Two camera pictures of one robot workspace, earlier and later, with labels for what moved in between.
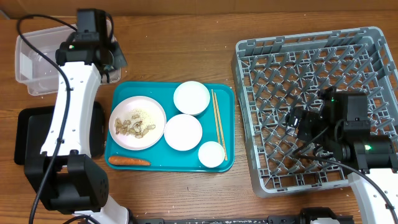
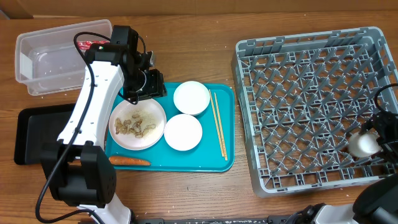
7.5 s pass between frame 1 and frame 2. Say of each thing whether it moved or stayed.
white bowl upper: stayed
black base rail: stayed
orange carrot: stayed
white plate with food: stayed
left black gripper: moved
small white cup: moved
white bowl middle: stayed
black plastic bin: stayed
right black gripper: moved
